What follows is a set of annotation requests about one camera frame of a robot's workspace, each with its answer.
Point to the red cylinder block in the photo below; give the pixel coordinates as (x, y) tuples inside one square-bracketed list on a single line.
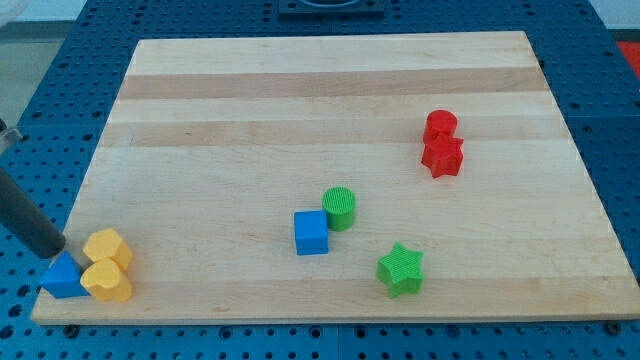
[(439, 123)]

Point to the yellow hexagon block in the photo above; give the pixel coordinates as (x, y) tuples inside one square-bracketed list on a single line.
[(109, 244)]

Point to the green cylinder block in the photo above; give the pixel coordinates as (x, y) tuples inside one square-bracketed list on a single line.
[(339, 203)]

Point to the red star block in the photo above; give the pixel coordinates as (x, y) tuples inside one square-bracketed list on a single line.
[(443, 156)]

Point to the yellow heart block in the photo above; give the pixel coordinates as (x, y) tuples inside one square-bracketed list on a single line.
[(105, 281)]

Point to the green star block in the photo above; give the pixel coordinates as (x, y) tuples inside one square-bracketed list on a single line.
[(401, 271)]

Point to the light wooden board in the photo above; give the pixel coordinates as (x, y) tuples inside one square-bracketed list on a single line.
[(212, 146)]

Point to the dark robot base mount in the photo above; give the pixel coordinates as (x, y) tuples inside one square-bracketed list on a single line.
[(295, 9)]

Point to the blue triangle block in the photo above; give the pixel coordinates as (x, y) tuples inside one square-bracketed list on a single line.
[(62, 278)]

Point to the blue cube block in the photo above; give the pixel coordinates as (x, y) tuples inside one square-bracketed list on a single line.
[(311, 233)]

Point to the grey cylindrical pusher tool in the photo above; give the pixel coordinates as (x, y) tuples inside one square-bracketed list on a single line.
[(21, 216)]

